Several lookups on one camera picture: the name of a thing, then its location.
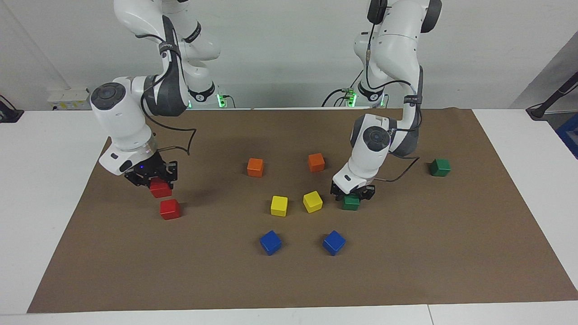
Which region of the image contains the red wooden cube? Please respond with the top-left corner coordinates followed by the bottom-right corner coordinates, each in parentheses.
top-left (160, 199), bottom-right (181, 220)
top-left (150, 179), bottom-right (172, 199)

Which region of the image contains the yellow wooden cube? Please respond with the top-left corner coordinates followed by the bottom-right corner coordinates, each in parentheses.
top-left (303, 191), bottom-right (323, 214)
top-left (270, 195), bottom-right (289, 217)

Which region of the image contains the blue wooden cube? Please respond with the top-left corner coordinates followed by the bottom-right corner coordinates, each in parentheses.
top-left (322, 230), bottom-right (346, 256)
top-left (260, 230), bottom-right (282, 256)

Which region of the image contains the white power strip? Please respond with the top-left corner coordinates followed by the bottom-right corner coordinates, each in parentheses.
top-left (47, 88), bottom-right (91, 111)

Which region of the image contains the brown paper table mat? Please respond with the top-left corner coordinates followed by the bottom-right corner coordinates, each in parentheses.
top-left (27, 107), bottom-right (578, 313)

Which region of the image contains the black tripod stand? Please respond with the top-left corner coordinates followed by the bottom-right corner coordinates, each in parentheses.
top-left (526, 71), bottom-right (578, 121)

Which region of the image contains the blue crate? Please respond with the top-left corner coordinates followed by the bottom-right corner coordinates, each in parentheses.
top-left (556, 113), bottom-right (578, 159)

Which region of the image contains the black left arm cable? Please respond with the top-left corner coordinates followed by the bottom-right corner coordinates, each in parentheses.
top-left (365, 0), bottom-right (423, 183)

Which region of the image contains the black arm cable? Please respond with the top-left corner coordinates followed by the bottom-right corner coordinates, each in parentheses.
top-left (365, 0), bottom-right (423, 183)
top-left (135, 18), bottom-right (197, 157)

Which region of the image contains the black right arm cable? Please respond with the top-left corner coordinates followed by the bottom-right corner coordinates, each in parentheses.
top-left (135, 18), bottom-right (197, 157)

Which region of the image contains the black desk mount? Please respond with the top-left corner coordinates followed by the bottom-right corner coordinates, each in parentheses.
top-left (0, 94), bottom-right (24, 123)

